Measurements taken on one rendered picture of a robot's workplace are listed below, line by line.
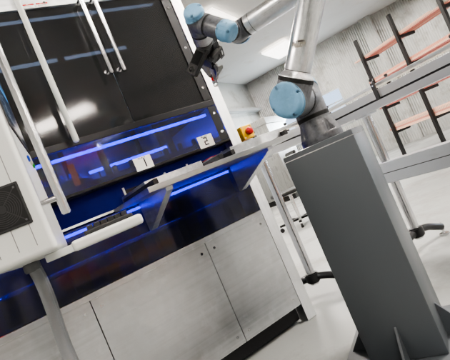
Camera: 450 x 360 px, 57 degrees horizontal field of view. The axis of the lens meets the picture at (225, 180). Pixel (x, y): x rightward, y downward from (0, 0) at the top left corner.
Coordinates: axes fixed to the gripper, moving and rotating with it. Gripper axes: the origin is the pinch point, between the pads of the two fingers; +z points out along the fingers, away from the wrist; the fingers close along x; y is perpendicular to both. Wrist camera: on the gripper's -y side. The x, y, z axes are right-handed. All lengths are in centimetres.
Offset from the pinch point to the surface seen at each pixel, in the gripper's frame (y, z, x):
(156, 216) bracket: -59, 13, -15
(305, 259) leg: -23, 99, -58
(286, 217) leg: -11, 87, -38
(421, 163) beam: 48, 72, -82
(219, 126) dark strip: -3.3, 36.4, 3.9
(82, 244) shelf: -80, -38, -31
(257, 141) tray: -10.1, 11.0, -29.4
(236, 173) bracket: -17.5, 42.7, -16.8
